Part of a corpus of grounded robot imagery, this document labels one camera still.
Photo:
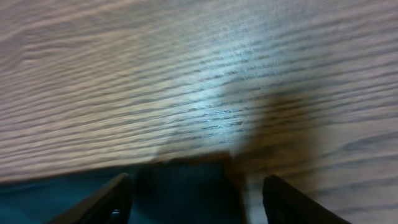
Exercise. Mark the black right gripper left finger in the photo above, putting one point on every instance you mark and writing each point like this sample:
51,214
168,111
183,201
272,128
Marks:
111,204

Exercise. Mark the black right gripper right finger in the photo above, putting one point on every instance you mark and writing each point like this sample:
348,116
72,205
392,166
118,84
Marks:
284,204

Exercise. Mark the black t-shirt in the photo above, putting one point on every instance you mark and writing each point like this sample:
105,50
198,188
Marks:
195,190

